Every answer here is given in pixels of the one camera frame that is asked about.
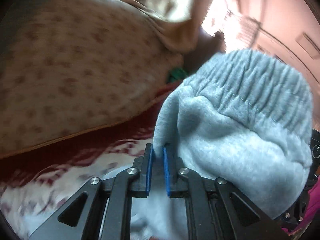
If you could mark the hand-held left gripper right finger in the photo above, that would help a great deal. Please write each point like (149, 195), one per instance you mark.
(167, 172)

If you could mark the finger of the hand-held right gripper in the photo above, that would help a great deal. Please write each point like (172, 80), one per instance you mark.
(296, 211)

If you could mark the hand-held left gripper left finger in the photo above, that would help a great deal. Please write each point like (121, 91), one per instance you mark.
(149, 170)

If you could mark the grey pants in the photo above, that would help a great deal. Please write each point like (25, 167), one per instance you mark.
(237, 142)

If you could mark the green object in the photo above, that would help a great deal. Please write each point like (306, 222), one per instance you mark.
(176, 73)

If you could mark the white and red floral blanket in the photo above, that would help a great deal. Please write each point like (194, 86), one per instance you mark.
(50, 180)

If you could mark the beige floral quilt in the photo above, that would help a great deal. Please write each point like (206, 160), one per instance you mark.
(62, 67)

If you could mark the beige curtain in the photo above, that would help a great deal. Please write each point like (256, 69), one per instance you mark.
(175, 5)

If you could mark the bright window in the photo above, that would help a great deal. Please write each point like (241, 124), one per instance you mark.
(215, 12)

